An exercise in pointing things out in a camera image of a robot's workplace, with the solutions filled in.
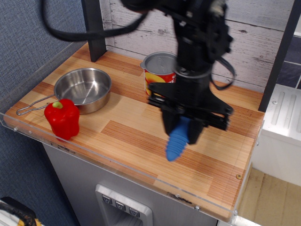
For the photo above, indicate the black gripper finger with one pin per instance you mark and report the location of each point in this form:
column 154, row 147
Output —
column 170, row 120
column 194, row 130

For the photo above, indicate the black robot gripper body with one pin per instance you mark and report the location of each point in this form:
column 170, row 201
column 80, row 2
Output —
column 191, row 96

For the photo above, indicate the blue handled metal fork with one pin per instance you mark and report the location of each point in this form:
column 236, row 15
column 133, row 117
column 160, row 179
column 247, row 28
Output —
column 178, row 139

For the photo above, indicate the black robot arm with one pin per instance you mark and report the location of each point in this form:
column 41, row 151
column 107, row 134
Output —
column 203, row 38

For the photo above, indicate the stainless steel pot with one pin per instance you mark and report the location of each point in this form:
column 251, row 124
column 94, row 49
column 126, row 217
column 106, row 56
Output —
column 88, row 88

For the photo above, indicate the sliced peaches can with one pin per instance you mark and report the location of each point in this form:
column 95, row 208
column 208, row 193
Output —
column 158, row 67

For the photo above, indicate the white toy sink unit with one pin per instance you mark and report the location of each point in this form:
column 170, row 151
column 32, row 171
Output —
column 278, row 148

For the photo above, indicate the silver dispenser panel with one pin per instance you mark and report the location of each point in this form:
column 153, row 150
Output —
column 121, row 207

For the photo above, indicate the red toy bell pepper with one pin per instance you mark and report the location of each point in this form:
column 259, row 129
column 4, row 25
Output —
column 63, row 117

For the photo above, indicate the grey toy fridge cabinet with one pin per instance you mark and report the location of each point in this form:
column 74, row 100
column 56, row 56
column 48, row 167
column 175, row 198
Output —
column 93, row 185

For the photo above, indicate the yellow object at corner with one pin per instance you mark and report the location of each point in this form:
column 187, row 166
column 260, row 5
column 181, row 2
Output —
column 32, row 222

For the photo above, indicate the dark grey left post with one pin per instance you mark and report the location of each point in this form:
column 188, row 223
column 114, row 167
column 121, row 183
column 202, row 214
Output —
column 94, row 23

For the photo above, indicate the dark grey post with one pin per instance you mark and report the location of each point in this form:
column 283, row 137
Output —
column 280, row 57
column 94, row 23

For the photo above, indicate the dark grey right post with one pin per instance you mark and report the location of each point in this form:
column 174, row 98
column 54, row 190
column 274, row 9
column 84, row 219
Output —
column 280, row 57

